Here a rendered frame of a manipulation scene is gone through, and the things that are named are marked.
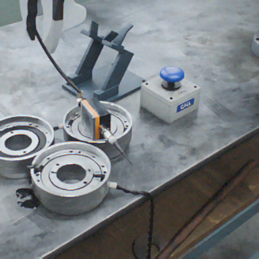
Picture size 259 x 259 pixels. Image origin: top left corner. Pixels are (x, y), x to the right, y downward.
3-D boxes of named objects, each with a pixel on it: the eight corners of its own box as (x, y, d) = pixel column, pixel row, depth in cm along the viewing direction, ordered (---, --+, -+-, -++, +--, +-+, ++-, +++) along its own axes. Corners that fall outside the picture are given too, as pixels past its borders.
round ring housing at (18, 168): (-32, 165, 67) (-37, 144, 65) (15, 128, 75) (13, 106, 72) (25, 192, 63) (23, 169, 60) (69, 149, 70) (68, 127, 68)
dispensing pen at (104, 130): (139, 172, 61) (87, 107, 74) (141, 147, 59) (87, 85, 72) (125, 177, 61) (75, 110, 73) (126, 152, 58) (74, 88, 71)
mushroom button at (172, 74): (170, 104, 75) (173, 78, 73) (152, 94, 78) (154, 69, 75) (187, 96, 77) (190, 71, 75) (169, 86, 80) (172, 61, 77)
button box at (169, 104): (168, 125, 75) (171, 100, 72) (139, 106, 80) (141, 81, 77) (203, 108, 79) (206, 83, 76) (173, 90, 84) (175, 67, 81)
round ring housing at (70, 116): (136, 126, 75) (137, 105, 72) (124, 169, 66) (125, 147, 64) (74, 117, 77) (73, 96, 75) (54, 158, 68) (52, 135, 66)
